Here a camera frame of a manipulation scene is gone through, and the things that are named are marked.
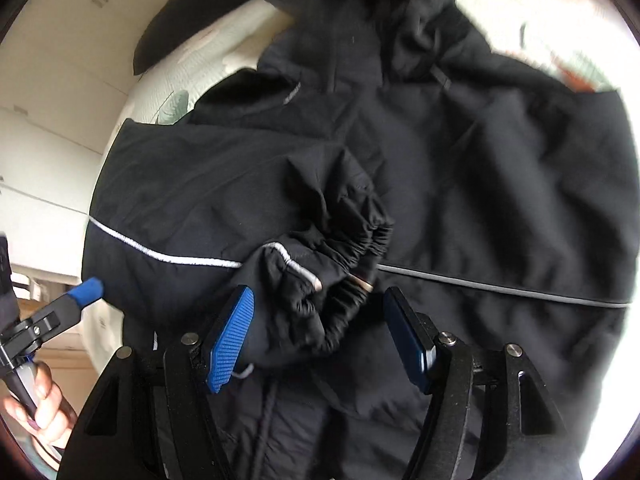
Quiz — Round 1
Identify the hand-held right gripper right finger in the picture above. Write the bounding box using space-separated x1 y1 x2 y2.
382 286 586 480

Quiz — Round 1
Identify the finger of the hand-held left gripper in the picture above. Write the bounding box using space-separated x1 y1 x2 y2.
20 277 104 348

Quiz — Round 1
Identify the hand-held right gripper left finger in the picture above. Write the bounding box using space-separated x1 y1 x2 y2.
57 285 256 480

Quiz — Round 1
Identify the black jacket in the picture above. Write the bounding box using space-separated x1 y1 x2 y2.
82 0 640 480

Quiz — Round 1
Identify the person's left hand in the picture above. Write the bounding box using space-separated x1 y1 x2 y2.
2 360 78 448

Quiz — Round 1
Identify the white wardrobe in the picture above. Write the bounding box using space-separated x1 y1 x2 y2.
0 0 191 273

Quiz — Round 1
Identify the bed with floral bedspread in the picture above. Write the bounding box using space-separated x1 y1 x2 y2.
80 0 636 476

